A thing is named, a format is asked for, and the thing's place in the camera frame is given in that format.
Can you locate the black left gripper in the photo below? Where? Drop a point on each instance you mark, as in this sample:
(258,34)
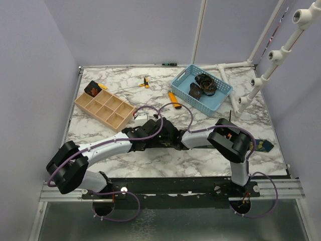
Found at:
(149,144)

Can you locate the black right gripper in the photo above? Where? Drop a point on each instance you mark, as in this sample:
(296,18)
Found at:
(161,144)

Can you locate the blue yellow floral tie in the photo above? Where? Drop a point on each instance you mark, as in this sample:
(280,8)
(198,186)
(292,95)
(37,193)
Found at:
(261,146)

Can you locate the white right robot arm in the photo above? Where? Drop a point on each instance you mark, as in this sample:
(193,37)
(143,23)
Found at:
(229,140)

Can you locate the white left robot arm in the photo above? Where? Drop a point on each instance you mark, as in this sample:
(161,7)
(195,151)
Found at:
(68,168)

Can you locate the yellow utility knife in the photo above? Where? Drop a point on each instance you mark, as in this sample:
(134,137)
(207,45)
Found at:
(174,100)

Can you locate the wooden compartment tray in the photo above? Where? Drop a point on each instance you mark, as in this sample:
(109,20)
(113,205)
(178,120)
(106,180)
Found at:
(107,108)

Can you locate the light blue plastic basket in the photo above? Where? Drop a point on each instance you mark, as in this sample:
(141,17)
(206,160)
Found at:
(207,104)

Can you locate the folded dark patterned tie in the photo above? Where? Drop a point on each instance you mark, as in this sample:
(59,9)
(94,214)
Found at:
(195,91)

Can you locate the green black marker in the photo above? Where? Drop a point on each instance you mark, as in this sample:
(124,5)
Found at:
(169,64)

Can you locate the rolled dark orange-leaf tie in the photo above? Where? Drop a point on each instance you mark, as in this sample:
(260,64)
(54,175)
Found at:
(92,89)

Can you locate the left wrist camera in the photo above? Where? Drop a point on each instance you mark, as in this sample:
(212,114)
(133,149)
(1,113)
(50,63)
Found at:
(140,119)

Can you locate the yellow black wire stripper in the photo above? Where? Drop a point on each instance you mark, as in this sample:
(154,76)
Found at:
(145,83)

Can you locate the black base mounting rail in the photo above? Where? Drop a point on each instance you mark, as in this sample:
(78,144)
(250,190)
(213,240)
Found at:
(170,193)

